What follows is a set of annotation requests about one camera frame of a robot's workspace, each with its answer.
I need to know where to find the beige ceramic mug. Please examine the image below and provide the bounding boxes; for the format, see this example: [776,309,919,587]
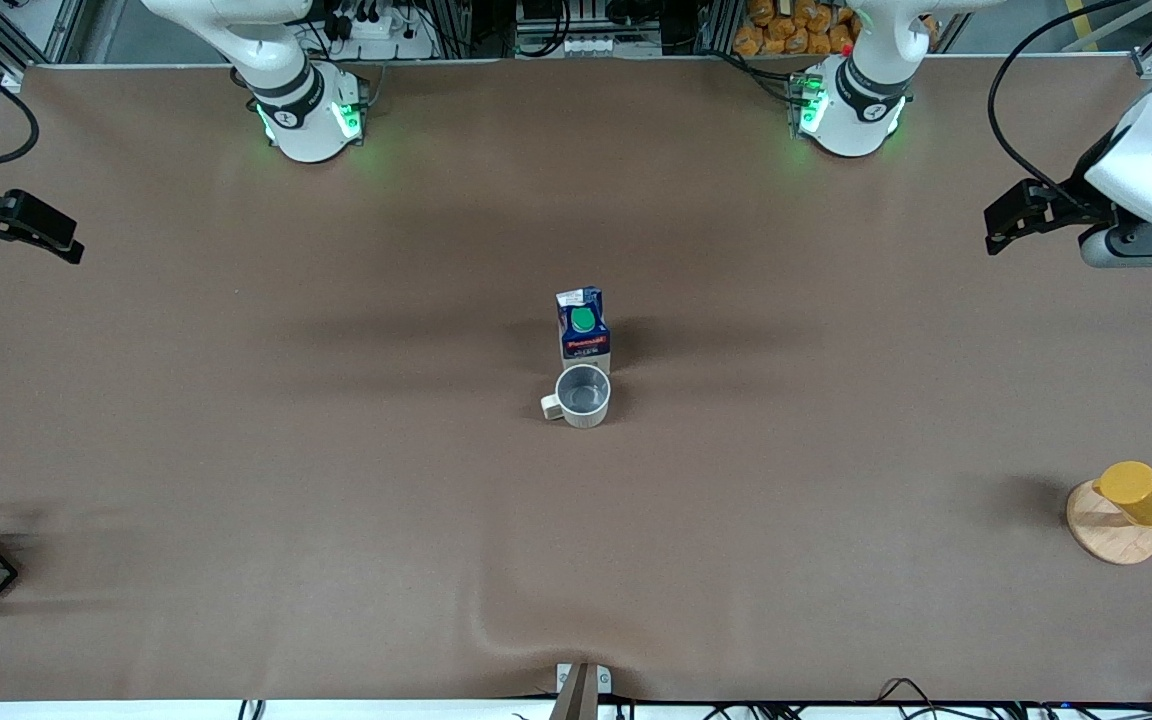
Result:
[540,364,613,429]

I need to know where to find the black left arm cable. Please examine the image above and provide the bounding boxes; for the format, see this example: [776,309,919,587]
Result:
[986,0,1152,206]

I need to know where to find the brown table cover sheet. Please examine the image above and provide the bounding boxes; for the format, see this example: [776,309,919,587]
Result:
[0,55,1152,703]

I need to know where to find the bag of orange snacks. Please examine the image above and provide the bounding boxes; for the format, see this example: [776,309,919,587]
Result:
[733,0,862,57]

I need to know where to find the blue milk carton green cap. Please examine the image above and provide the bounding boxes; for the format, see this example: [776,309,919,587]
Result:
[554,287,612,376]

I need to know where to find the black electronics box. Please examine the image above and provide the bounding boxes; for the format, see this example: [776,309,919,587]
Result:
[516,0,587,31]

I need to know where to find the yellow plastic cup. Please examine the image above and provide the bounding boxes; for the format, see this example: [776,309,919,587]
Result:
[1093,461,1152,528]

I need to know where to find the round wooden cup stand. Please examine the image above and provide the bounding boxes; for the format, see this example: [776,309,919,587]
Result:
[1066,480,1152,566]

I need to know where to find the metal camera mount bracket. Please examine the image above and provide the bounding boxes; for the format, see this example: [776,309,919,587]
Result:
[555,662,613,720]

